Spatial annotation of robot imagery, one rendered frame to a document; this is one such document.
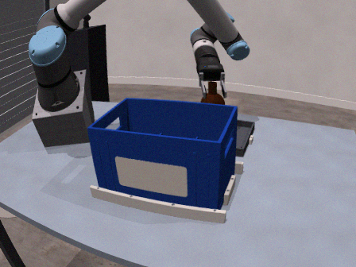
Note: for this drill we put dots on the blue plastic crate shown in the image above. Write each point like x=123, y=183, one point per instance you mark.
x=170, y=151

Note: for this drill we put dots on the brown bottle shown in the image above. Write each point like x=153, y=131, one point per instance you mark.
x=212, y=95

